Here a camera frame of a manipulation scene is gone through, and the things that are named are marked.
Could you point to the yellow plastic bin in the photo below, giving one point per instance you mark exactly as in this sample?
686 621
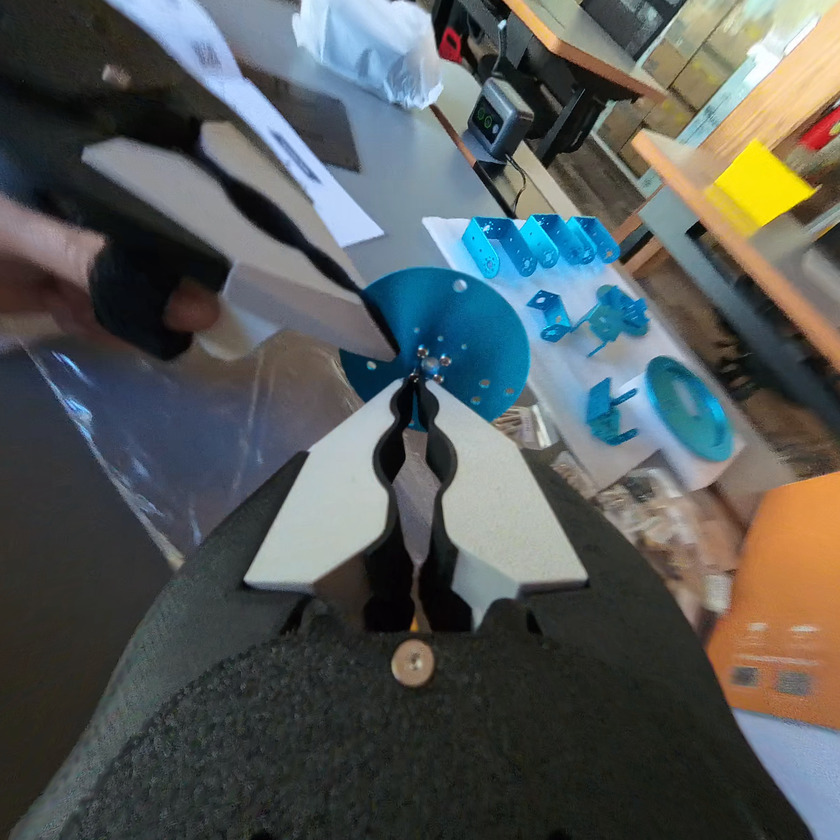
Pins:
761 180

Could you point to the orange and white cardboard box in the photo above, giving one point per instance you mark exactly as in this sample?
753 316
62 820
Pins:
787 590

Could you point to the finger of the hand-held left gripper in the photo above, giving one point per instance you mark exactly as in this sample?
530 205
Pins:
262 262
275 190

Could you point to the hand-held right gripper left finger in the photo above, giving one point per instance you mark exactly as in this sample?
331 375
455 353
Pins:
328 518

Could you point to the stack of cardboard boxes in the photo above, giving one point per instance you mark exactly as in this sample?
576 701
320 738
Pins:
689 65

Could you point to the white plastic-wrapped bundle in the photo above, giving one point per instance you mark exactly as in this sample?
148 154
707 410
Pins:
367 46

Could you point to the blue round metal disc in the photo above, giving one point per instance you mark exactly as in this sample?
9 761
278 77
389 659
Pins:
459 315

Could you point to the small blue U bracket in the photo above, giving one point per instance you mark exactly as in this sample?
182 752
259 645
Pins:
548 315

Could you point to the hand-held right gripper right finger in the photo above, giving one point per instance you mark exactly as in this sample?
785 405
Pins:
512 518

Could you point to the red fire extinguisher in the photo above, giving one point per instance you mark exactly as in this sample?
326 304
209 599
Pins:
823 131

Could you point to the wide blue perforated bracket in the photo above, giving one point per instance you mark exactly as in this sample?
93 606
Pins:
607 413

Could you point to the small grey charger device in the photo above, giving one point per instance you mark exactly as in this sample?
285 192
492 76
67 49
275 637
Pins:
502 118

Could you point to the clear plastic bag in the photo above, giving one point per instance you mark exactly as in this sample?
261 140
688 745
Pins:
197 426

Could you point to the white assembly instruction sheet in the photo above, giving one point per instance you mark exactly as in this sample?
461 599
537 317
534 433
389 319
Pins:
341 216

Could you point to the black metal plate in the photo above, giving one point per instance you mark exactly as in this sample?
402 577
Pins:
315 124

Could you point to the blue metal U bracket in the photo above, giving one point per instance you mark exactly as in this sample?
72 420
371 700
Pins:
541 239
492 246
600 236
571 236

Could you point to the white foam sheet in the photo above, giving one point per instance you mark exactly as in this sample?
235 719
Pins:
656 459

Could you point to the person's left hand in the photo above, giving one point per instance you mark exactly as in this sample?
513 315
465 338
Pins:
39 275

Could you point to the wood-edged office desk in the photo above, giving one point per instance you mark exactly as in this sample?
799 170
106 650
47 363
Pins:
564 39
774 262

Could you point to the pile of small screw bags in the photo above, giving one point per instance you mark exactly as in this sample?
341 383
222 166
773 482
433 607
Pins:
656 518

